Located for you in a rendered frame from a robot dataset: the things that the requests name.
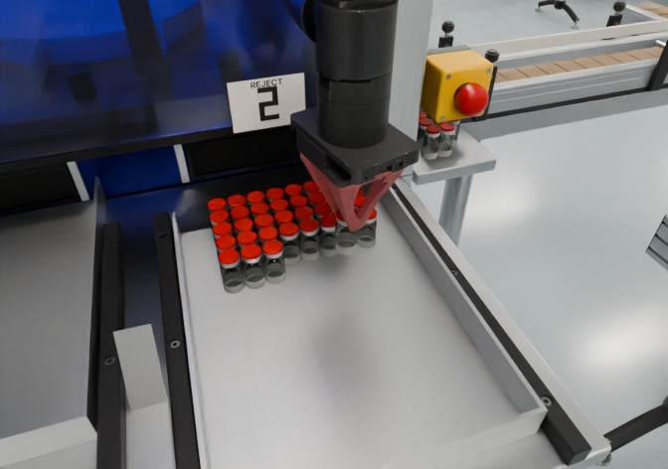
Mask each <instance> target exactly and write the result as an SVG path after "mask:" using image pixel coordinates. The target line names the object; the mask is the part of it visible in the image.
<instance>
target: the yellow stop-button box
mask: <svg viewBox="0 0 668 469"><path fill-rule="evenodd" d="M492 71H493V64H492V63H490V62H489V61H487V60H486V59H484V58H483V57H482V56H480V55H479V54H477V53H476V52H474V51H472V50H471V48H469V47H468V46H466V45H460V46H453V47H445V48H437V49H430V50H427V54H426V62H425V71H424V79H423V87H422V96H421V104H420V107H421V108H422V109H423V110H424V111H425V112H426V113H427V114H428V115H429V116H430V117H431V118H432V119H433V120H434V121H435V122H437V123H440V122H444V121H450V120H456V119H462V118H468V117H466V116H464V115H462V114H461V113H460V112H459V111H458V110H457V109H456V108H455V105H454V100H455V97H456V95H457V93H458V92H459V91H460V89H461V88H462V87H464V86H465V85H467V84H469V83H472V82H476V83H478V84H480V85H481V86H483V87H484V88H485V89H486V90H487V92H488V89H489V84H490V81H491V76H492Z"/></svg>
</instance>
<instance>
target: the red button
mask: <svg viewBox="0 0 668 469"><path fill-rule="evenodd" d="M488 101H489V95H488V92H487V90H486V89H485V88H484V87H483V86H481V85H480V84H478V83H476V82H472V83H469V84H467V85H465V86H464V87H462V88H461V89H460V91H459V92H458V93H457V95H456V97H455V100H454V105H455V108H456V109H457V110H458V111H459V112H460V113H461V114H462V115H464V116H466V117H473V116H476V115H479V114H480V113H481V112H483V110H484V109H485V108H486V106H487V104H488Z"/></svg>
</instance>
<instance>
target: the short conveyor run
mask: <svg viewBox="0 0 668 469"><path fill-rule="evenodd" d="M625 7H626V3H625V2H624V1H616V2H614V4H613V7H612V9H614V11H615V13H614V15H609V18H608V21H607V24H606V27H605V28H597V29H590V30H582V31H575V32H567V33H560V34H553V35H545V36H538V37H530V38H522V39H515V40H507V41H500V42H492V43H485V44H477V45H469V46H468V47H469V48H471V50H472V51H474V52H476V53H477V54H479V55H480V56H484V57H483V58H484V59H486V60H487V61H489V62H490V63H492V64H493V71H492V76H491V81H490V84H489V89H488V95H489V101H488V104H487V106H486V108H485V109H484V112H483V114H482V115H479V116H473V117H468V118H462V119H460V123H459V125H460V126H462V127H463V128H464V129H465V130H466V131H467V132H468V133H469V134H470V135H471V136H472V137H473V138H475V139H476V140H480V139H486V138H491V137H496V136H502V135H507V134H512V133H518V132H523V131H529V130H534V129H539V128H545V127H550V126H556V125H561V124H566V123H572V122H577V121H582V120H588V119H593V118H599V117H604V116H609V115H615V114H619V113H625V112H630V111H635V110H641V109H646V108H651V107H657V106H662V105H668V31H667V32H660V33H653V34H645V33H652V32H659V31H666V30H668V19H665V20H658V21H650V22H643V23H635V24H628V25H623V24H620V22H621V19H622V15H621V14H619V13H620V12H622V11H623V10H625ZM441 30H442V31H443V32H444V36H440V37H439V40H438V47H439V48H445V47H452V44H453V36H452V35H449V33H451V32H452V31H454V23H453V22H452V21H444V22H443V23H442V26H441ZM638 34H645V35H638ZM631 35H638V36H631ZM623 36H631V37H624V38H617V39H615V38H616V37H623ZM595 40H601V41H595ZM587 41H595V42H588V43H581V44H574V45H567V46H560V45H566V44H573V43H580V42H587ZM551 46H559V47H552V48H546V49H539V50H532V51H525V52H517V53H510V54H503V55H500V54H502V53H509V52H516V51H524V50H531V49H538V48H545V47H551Z"/></svg>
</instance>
